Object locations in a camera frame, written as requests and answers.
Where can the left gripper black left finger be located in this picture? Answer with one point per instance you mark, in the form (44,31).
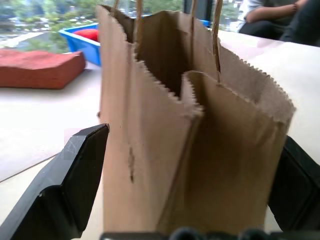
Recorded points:
(62,180)

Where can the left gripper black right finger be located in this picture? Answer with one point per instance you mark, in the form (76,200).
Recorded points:
(298,185)

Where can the red brick-shaped block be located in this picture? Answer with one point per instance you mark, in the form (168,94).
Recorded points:
(37,68)

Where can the blue plastic tray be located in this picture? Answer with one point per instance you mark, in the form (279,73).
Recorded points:
(87,50)

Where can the red plush strawberry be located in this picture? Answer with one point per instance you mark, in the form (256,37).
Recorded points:
(87,34)

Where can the person in dark clothes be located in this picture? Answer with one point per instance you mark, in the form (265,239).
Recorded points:
(303,25)

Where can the seated person in white shirt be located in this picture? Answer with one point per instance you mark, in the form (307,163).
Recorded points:
(265,15)

